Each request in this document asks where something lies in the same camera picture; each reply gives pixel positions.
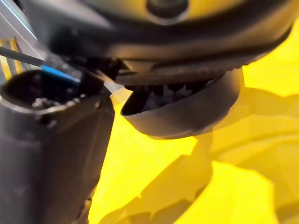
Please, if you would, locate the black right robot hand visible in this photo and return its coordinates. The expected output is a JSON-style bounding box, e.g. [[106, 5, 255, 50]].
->
[[25, 0, 299, 86]]

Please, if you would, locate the black sole-shaped plastic housing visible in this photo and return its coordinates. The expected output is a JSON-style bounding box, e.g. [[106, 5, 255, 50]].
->
[[0, 70, 115, 224], [120, 69, 245, 140]]

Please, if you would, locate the yellow shelf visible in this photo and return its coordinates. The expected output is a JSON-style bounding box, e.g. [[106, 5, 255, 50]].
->
[[0, 23, 299, 224]]

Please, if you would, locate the blue strip label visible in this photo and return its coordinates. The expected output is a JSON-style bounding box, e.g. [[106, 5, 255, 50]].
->
[[41, 64, 81, 85]]

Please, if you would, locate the thin black cable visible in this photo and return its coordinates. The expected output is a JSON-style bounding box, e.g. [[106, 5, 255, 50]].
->
[[0, 46, 46, 67]]

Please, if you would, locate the silver metal shelf frame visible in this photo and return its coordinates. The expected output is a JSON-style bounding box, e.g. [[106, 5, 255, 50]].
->
[[0, 0, 46, 62]]

